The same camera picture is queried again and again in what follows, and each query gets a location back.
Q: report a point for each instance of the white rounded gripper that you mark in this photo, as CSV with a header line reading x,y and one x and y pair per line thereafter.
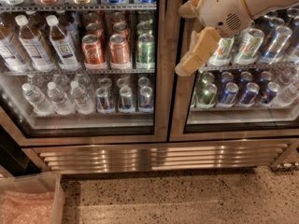
x,y
221,10

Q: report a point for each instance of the glass fridge door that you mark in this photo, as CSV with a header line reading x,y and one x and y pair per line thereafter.
x,y
87,71
193,123

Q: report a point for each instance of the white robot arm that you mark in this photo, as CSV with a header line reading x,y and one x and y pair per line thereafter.
x,y
262,7

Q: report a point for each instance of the water bottle right fridge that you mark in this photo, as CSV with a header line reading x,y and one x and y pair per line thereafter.
x,y
288,94

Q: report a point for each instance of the stainless steel fridge grille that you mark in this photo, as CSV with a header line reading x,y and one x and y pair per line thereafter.
x,y
97,159

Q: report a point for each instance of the left white lemon-lime can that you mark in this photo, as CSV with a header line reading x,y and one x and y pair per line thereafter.
x,y
222,54

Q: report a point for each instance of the white lemon-lime can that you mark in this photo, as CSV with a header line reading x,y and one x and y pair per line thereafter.
x,y
248,47
222,54

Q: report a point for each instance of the right white lemon-lime can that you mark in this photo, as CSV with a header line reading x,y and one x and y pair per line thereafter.
x,y
248,47

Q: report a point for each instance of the front green soda can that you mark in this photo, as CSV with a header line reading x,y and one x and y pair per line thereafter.
x,y
145,57

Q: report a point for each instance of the green can lower shelf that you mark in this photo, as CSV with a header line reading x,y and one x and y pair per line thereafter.
x,y
207,96

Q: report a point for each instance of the left blue can lower shelf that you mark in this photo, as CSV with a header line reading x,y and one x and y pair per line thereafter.
x,y
229,94

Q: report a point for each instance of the silver blue can middle shelf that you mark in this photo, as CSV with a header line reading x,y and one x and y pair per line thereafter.
x,y
275,44

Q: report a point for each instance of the front right red cola can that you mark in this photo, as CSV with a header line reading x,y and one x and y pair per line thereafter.
x,y
120,57

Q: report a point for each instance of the red cola can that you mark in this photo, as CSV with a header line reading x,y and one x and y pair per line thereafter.
x,y
93,53
120,57

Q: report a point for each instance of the right blue can lower shelf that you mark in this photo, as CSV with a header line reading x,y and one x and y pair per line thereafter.
x,y
249,94

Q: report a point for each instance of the right energy drink can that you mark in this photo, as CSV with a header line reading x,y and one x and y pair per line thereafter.
x,y
146,99

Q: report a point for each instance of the energy drink can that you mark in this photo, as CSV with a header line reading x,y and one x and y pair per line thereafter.
x,y
104,102
126,100
146,99

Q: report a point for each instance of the middle energy drink can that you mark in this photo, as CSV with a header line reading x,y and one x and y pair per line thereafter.
x,y
126,100

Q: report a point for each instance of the front left red cola can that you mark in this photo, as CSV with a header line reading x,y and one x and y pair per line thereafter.
x,y
93,53

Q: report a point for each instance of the left energy drink can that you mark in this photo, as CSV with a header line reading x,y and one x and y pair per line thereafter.
x,y
104,102

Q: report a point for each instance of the right tea bottle white cap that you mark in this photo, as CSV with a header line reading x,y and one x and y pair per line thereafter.
x,y
63,44

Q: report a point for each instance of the tea bottle white cap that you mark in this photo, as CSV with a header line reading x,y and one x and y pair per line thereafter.
x,y
63,44
35,45

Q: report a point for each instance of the right water bottle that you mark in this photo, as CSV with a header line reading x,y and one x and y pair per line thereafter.
x,y
82,98

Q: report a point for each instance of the water bottle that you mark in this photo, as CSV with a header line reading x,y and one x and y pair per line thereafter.
x,y
60,100
37,99
82,98

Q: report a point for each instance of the middle water bottle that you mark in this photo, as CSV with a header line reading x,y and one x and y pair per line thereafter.
x,y
60,100

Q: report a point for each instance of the middle tea bottle white cap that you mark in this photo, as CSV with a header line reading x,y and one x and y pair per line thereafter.
x,y
35,45

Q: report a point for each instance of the left water bottle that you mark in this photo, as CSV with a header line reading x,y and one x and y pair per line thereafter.
x,y
37,99

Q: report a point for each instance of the left tea bottle white label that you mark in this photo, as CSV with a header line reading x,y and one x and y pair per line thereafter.
x,y
12,51

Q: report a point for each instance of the translucent plastic bin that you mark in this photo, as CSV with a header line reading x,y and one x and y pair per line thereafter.
x,y
32,199

